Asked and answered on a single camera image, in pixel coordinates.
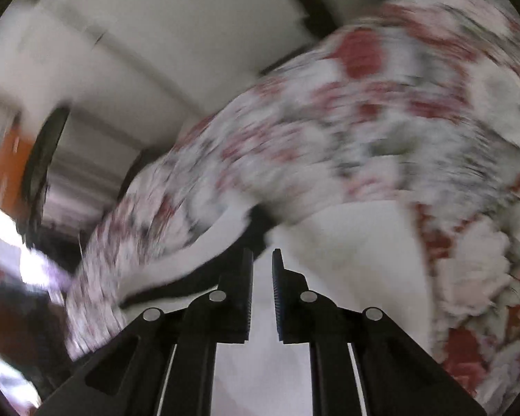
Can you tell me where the white black-trimmed v-neck sweater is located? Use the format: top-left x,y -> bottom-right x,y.
119,199 -> 438,416

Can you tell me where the orange box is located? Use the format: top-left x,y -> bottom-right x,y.
0,130 -> 32,222

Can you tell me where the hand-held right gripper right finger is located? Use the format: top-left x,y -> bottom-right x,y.
271,248 -> 488,416

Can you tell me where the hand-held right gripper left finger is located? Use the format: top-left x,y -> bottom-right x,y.
35,248 -> 254,416

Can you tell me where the floral bedspread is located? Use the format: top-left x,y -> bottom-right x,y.
65,0 -> 520,412

